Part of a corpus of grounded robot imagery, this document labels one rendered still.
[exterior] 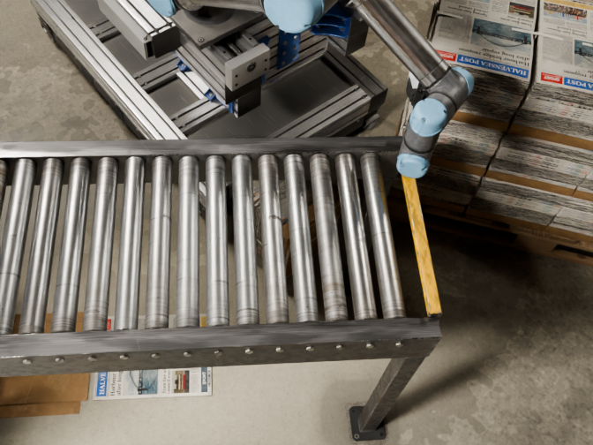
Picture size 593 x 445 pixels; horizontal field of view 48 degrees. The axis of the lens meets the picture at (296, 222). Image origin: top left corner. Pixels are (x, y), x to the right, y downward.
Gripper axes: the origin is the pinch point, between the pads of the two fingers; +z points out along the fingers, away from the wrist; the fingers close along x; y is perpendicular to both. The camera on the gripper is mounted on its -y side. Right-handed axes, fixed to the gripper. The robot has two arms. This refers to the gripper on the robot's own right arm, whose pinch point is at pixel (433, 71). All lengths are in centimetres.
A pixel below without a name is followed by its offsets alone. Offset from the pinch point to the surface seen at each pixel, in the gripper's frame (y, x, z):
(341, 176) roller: -6.1, 15.7, -36.1
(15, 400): -85, 96, -95
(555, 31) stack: -2.6, -31.2, 30.5
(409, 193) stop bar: -3.4, -1.4, -37.8
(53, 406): -85, 84, -93
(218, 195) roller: -5, 42, -51
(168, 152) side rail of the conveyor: -5, 58, -43
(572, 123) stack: -15.2, -42.6, 9.7
